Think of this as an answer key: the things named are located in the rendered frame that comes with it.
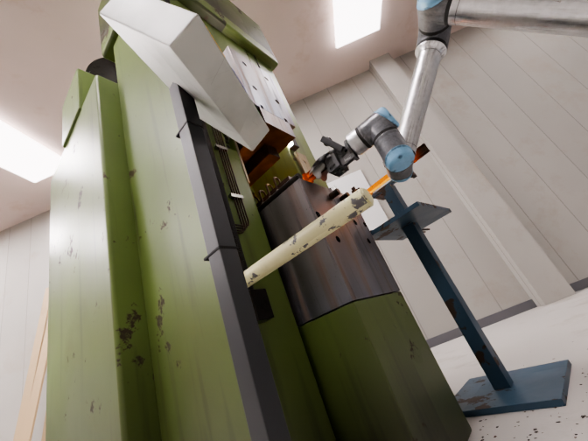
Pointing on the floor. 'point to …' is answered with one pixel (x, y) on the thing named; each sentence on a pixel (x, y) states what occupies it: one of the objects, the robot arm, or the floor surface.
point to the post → (230, 282)
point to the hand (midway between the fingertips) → (311, 174)
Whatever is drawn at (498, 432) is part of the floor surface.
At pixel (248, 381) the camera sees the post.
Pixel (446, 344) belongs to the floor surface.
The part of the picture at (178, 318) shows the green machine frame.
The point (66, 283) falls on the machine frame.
